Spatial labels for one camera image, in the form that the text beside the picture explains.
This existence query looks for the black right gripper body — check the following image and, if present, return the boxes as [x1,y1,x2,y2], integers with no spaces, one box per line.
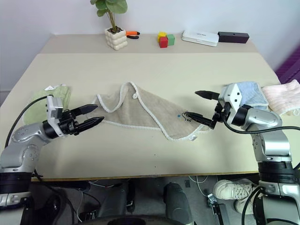
[211,99,232,129]

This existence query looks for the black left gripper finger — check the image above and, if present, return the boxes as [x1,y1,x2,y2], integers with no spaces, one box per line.
[70,104,99,116]
[77,116,105,133]

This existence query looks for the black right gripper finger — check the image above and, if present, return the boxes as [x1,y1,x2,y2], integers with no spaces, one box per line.
[185,112,216,130]
[195,90,220,101]

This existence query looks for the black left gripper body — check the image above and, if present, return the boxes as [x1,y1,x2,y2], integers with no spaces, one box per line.
[57,109,82,137]

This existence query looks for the beige towel with white trim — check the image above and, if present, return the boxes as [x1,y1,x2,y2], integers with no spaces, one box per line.
[92,81,211,142]

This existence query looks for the light blue cloth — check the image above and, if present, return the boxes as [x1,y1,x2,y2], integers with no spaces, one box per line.
[222,81,269,111]

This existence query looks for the green cloth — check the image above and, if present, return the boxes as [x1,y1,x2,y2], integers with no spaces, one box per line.
[22,83,72,126]

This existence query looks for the pink cloth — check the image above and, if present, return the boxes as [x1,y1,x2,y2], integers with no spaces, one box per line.
[261,79,300,117]

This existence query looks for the flat white box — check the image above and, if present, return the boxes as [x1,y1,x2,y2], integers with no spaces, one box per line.
[181,30,220,47]

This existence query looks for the long black box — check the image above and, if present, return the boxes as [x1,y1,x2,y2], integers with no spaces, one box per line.
[217,31,250,45]

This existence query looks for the cream bubble plant pot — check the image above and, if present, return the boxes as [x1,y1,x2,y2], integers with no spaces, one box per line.
[104,27,128,51]

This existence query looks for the white sneaker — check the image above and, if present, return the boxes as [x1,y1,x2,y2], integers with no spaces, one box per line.
[212,179,260,201]
[234,196,255,215]

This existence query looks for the dark grey rounded shape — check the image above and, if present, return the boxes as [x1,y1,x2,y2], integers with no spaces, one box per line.
[97,181,136,218]
[163,182,195,225]

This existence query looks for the purple ribbed panel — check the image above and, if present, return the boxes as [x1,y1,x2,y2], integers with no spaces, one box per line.
[274,44,300,85]

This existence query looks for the orange and black pliers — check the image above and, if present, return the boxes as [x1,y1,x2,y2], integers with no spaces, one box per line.
[125,30,142,40]

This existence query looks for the green leafy plant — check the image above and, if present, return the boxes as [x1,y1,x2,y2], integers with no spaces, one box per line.
[90,0,128,33]

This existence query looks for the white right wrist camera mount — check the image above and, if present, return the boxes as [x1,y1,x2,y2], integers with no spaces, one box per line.
[218,82,242,125]

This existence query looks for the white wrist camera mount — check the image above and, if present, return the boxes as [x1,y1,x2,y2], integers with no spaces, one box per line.
[218,82,242,125]
[45,94,65,139]

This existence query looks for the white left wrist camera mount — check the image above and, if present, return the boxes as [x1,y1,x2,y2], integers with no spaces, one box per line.
[45,94,65,139]

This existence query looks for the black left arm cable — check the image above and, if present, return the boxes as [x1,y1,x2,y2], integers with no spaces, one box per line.
[4,95,49,148]

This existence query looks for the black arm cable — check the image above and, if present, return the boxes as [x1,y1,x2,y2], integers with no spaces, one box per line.
[4,95,49,148]
[222,118,300,135]

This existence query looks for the white floor cable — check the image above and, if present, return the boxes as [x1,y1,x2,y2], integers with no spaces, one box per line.
[187,175,210,198]

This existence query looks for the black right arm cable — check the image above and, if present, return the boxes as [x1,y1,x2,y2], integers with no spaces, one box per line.
[222,118,300,135]

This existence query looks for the metal caster bracket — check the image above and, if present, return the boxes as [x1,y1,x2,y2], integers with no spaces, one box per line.
[207,193,226,225]

